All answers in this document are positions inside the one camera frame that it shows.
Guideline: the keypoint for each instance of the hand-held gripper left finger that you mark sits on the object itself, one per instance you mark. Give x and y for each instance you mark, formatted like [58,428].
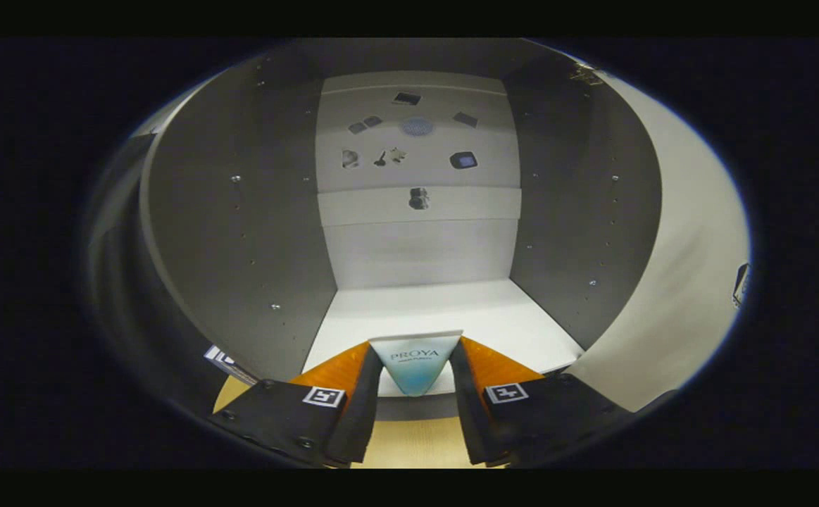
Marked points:
[356,415]

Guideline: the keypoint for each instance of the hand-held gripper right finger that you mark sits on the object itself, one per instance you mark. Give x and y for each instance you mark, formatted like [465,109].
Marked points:
[469,415]

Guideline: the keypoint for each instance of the white and blue tube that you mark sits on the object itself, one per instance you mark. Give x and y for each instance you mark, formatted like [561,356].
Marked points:
[416,366]

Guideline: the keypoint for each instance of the blue and white book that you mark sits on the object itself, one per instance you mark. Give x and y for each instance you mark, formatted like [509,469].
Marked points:
[222,359]

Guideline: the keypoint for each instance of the grey cabinet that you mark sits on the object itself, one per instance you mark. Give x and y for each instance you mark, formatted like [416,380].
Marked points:
[240,232]

